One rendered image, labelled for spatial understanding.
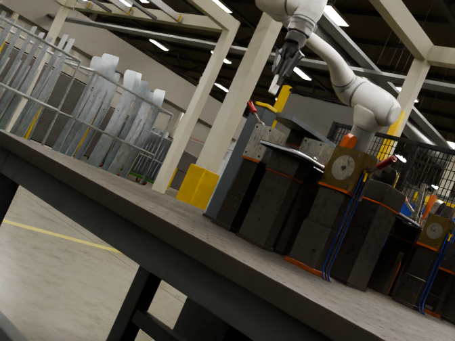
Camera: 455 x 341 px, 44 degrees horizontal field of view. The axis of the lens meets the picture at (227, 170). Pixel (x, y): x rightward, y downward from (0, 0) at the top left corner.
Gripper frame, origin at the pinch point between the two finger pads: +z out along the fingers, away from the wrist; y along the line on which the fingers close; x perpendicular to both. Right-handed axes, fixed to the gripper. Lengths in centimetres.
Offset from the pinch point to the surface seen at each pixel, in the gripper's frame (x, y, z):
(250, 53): 505, -622, -209
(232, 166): -3.4, 0.2, 33.6
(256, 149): -13.2, 18.3, 26.7
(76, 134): 300, -696, 52
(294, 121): 9.7, 7.1, 9.1
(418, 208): 94, 20, 14
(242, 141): -3.4, -0.6, 24.0
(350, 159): -14, 54, 21
